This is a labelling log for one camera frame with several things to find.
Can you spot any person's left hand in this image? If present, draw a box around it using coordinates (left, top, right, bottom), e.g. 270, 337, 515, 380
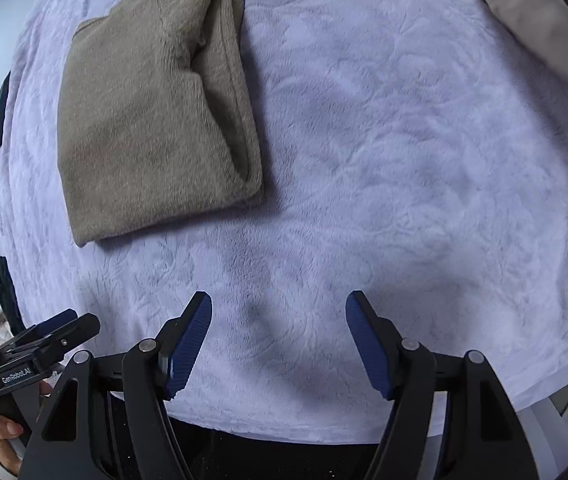
0, 380, 54, 476

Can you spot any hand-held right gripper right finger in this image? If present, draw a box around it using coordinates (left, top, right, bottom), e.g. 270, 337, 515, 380
345, 291, 540, 480

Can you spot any dark teal cloth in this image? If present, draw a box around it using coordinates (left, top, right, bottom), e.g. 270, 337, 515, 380
0, 256, 25, 335

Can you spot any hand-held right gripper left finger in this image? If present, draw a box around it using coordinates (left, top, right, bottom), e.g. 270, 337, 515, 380
19, 291, 213, 480

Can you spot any lavender fleece blanket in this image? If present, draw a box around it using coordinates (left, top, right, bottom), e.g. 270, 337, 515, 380
0, 0, 568, 446

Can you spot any olive green towel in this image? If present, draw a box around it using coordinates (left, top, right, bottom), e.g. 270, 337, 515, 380
56, 0, 265, 248

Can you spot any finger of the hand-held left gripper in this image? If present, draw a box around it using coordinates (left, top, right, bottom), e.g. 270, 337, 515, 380
19, 313, 101, 361
11, 309, 79, 347

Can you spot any light grey cloth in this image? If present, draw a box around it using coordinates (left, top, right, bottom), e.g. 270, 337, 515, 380
461, 0, 568, 151

